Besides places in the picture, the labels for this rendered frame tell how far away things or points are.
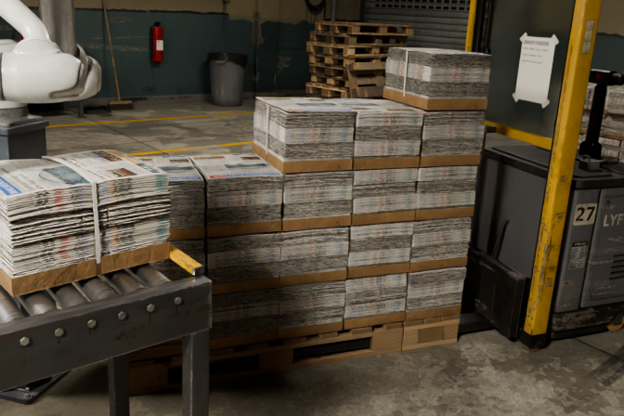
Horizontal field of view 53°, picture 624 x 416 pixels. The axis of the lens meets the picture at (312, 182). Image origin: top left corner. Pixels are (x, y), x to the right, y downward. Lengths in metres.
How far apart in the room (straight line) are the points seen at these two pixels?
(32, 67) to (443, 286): 1.98
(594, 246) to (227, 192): 1.69
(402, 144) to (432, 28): 7.86
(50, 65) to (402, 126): 1.46
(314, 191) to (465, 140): 0.69
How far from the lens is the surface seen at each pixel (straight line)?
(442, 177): 2.63
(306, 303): 2.54
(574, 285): 3.08
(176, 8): 9.55
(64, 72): 1.43
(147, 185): 1.52
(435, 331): 2.91
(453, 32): 10.02
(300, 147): 2.31
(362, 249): 2.56
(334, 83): 8.82
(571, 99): 2.70
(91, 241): 1.50
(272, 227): 2.36
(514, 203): 3.19
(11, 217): 1.41
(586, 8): 2.68
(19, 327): 1.36
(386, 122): 2.44
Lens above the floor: 1.42
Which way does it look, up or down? 15 degrees down
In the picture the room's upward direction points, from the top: 3 degrees clockwise
